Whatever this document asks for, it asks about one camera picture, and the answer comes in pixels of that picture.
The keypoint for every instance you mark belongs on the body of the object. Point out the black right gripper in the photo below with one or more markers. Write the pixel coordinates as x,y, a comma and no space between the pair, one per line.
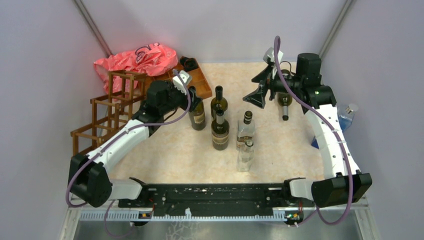
257,97

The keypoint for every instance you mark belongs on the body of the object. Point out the clear liquor bottle brown label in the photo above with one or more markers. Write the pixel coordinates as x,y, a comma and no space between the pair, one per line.
245,129

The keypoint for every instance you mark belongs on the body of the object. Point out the green wine bottle silver foil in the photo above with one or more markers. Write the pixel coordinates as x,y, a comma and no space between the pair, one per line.
220,128

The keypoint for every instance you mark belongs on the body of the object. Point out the blue liquid square bottle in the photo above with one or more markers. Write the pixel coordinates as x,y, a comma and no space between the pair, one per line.
340,116

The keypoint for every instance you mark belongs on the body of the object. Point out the white cable duct strip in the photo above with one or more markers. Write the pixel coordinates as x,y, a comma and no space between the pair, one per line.
136,216

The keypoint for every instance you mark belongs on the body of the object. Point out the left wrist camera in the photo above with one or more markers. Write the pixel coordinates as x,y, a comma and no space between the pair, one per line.
181,80

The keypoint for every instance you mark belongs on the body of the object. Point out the brown wooden wine rack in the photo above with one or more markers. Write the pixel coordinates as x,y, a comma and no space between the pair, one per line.
111,111

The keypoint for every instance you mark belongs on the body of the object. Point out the dark wine bottle lying down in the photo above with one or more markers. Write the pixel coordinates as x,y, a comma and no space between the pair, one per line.
284,100

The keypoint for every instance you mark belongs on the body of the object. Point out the clear glass bottle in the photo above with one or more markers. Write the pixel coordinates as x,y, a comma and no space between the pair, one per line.
246,156

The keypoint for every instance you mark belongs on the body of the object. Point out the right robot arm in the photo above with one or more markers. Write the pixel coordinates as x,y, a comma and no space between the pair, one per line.
343,180

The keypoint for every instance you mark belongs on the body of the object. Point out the green wine bottle black neck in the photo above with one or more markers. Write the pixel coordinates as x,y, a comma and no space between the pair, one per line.
218,102

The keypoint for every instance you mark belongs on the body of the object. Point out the green wine bottle silver neck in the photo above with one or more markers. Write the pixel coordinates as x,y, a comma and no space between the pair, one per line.
197,117

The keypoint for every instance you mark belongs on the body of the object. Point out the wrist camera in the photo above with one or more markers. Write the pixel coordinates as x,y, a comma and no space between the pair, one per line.
181,80
269,56

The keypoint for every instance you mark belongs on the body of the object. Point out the rolled dark sock far corner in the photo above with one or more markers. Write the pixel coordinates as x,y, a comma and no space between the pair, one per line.
188,63

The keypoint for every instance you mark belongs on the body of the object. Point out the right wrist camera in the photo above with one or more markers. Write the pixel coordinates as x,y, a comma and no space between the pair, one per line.
269,56

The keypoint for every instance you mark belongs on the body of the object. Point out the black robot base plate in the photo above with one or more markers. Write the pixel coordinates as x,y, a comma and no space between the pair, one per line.
215,200

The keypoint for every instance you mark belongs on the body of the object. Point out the pink plastic bag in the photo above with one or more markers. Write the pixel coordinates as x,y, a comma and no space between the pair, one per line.
152,59

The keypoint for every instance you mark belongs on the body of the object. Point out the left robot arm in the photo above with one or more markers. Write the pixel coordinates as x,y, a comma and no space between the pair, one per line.
89,173

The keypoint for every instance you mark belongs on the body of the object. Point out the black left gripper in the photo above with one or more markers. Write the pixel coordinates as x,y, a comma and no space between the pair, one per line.
194,100

